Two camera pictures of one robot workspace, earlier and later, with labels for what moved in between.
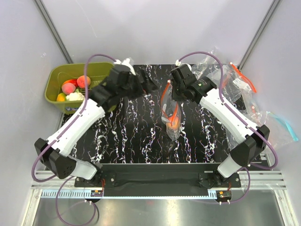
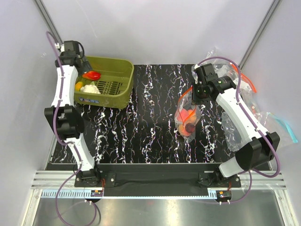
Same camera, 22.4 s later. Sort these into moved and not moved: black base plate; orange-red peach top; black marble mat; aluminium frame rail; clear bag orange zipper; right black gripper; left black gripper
Moved: orange-red peach top; clear bag orange zipper; left black gripper; right black gripper
Not moved: aluminium frame rail; black base plate; black marble mat
